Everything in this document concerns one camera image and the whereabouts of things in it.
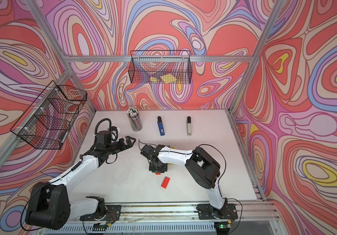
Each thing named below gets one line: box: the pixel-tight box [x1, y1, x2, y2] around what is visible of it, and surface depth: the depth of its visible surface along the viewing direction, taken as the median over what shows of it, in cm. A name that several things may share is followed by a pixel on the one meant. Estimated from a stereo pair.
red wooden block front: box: [160, 176, 170, 189], surface depth 85 cm
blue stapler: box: [157, 116, 166, 137], surface depth 110 cm
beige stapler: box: [187, 116, 192, 137], surface depth 107 cm
